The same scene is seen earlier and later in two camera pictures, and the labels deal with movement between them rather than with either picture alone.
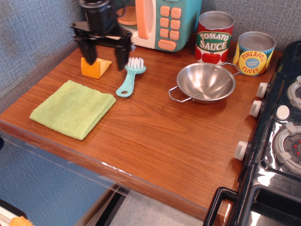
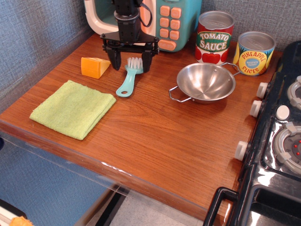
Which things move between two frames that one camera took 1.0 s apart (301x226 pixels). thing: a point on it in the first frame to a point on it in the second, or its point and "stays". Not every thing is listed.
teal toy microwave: (167, 25) stays
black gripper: (100, 28) to (129, 36)
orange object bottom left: (20, 221) stays
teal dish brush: (135, 66) stays
